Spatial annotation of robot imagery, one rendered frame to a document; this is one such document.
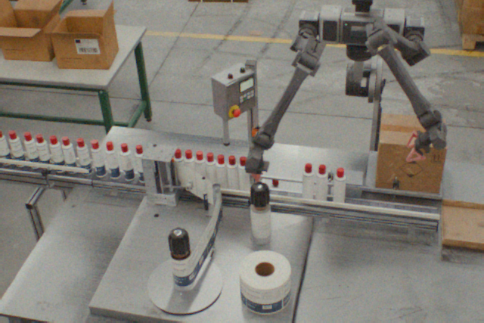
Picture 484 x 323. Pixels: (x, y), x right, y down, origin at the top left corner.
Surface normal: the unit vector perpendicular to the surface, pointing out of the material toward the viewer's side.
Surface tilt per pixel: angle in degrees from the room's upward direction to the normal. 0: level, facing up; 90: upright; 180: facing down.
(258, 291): 90
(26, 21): 90
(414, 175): 90
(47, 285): 0
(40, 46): 90
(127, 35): 0
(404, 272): 0
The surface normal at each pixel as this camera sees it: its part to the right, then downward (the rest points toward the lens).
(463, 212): -0.04, -0.80
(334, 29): -0.21, 0.59
